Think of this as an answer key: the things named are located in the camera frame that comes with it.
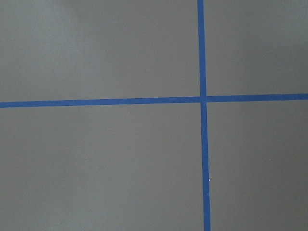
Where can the blue tape line lengthwise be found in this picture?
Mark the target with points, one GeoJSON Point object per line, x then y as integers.
{"type": "Point", "coordinates": [203, 115]}

